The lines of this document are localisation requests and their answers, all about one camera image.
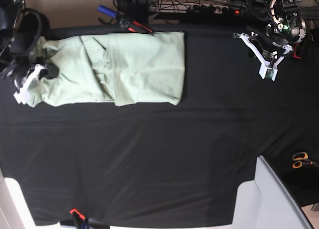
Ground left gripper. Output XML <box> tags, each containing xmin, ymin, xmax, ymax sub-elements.
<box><xmin>233</xmin><ymin>32</ymin><xmax>293</xmax><ymax>81</ymax></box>

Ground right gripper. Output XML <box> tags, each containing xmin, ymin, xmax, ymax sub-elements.
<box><xmin>0</xmin><ymin>56</ymin><xmax>59</xmax><ymax>105</ymax></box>

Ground light green T-shirt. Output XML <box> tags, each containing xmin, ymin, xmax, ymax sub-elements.
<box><xmin>22</xmin><ymin>32</ymin><xmax>186</xmax><ymax>107</ymax></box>

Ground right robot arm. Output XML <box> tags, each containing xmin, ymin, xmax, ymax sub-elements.
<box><xmin>0</xmin><ymin>0</ymin><xmax>59</xmax><ymax>104</ymax></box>

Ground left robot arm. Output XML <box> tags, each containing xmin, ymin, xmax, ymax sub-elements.
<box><xmin>233</xmin><ymin>0</ymin><xmax>307</xmax><ymax>81</ymax></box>

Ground red black clamp right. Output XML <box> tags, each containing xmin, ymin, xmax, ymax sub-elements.
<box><xmin>293</xmin><ymin>43</ymin><xmax>302</xmax><ymax>59</ymax></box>

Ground red black clamp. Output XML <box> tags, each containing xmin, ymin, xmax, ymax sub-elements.
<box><xmin>293</xmin><ymin>43</ymin><xmax>302</xmax><ymax>59</ymax></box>
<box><xmin>119</xmin><ymin>19</ymin><xmax>152</xmax><ymax>34</ymax></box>

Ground white power strip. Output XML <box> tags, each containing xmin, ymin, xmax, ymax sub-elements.
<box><xmin>186</xmin><ymin>4</ymin><xmax>229</xmax><ymax>14</ymax></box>

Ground red black clamp top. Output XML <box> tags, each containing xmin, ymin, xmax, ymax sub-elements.
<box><xmin>119</xmin><ymin>19</ymin><xmax>152</xmax><ymax>34</ymax></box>

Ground black table cloth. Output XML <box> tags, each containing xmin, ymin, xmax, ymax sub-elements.
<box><xmin>0</xmin><ymin>25</ymin><xmax>319</xmax><ymax>228</ymax></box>

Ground red clamp bottom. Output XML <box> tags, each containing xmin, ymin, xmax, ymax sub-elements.
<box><xmin>69</xmin><ymin>208</ymin><xmax>110</xmax><ymax>229</ymax></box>

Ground blue handled clamp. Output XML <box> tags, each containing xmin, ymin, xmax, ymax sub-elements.
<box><xmin>97</xmin><ymin>6</ymin><xmax>122</xmax><ymax>20</ymax></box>

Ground orange handled scissors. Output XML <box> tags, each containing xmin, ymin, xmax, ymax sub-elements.
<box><xmin>292</xmin><ymin>151</ymin><xmax>319</xmax><ymax>169</ymax></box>

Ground white table frame left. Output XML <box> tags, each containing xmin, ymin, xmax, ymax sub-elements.
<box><xmin>0</xmin><ymin>168</ymin><xmax>60</xmax><ymax>229</ymax></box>

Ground white table frame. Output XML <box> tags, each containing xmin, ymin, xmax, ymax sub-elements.
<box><xmin>0</xmin><ymin>168</ymin><xmax>60</xmax><ymax>229</ymax></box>
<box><xmin>231</xmin><ymin>156</ymin><xmax>313</xmax><ymax>229</ymax></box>

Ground white table frame right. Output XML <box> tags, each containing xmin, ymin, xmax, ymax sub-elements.
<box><xmin>231</xmin><ymin>156</ymin><xmax>313</xmax><ymax>229</ymax></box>

